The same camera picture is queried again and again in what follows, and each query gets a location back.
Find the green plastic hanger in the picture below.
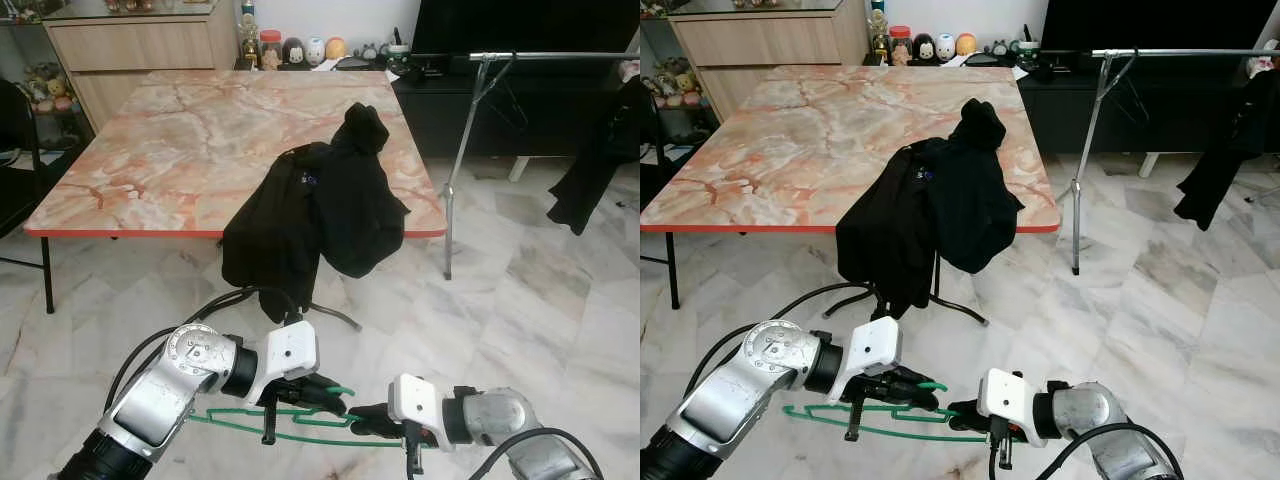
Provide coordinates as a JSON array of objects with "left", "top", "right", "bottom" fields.
[
  {"left": 782, "top": 380, "right": 991, "bottom": 443},
  {"left": 188, "top": 385, "right": 401, "bottom": 448}
]

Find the black jacket with red trim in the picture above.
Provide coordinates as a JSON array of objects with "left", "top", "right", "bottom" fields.
[
  {"left": 220, "top": 142, "right": 326, "bottom": 323},
  {"left": 835, "top": 140, "right": 941, "bottom": 321}
]

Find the marble top folding table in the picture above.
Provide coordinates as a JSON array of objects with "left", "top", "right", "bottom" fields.
[
  {"left": 22, "top": 68, "right": 448, "bottom": 331},
  {"left": 640, "top": 65, "right": 1063, "bottom": 326}
]

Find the black television console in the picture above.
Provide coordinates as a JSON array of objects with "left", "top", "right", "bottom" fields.
[
  {"left": 960, "top": 50, "right": 1280, "bottom": 156},
  {"left": 330, "top": 55, "right": 640, "bottom": 161}
]

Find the gold trophy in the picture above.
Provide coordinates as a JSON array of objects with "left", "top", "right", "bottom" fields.
[
  {"left": 868, "top": 0, "right": 891, "bottom": 67},
  {"left": 240, "top": 5, "right": 263, "bottom": 71}
]

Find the black chair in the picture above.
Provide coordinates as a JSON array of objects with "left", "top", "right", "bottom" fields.
[{"left": 0, "top": 78, "right": 49, "bottom": 273}]

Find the light wood cabinet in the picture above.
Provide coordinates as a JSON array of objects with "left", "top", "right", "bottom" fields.
[
  {"left": 42, "top": 0, "right": 241, "bottom": 131},
  {"left": 668, "top": 0, "right": 869, "bottom": 126}
]

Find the small yellow plush toy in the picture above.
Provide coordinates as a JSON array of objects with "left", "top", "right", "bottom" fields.
[
  {"left": 25, "top": 62, "right": 79, "bottom": 113},
  {"left": 645, "top": 60, "right": 701, "bottom": 109}
]

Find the black flat television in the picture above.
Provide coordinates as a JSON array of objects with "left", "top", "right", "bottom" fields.
[
  {"left": 412, "top": 0, "right": 640, "bottom": 56},
  {"left": 1040, "top": 0, "right": 1280, "bottom": 51}
]

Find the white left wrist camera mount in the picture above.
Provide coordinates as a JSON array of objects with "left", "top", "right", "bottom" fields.
[
  {"left": 240, "top": 320, "right": 319, "bottom": 406},
  {"left": 828, "top": 317, "right": 904, "bottom": 403}
]

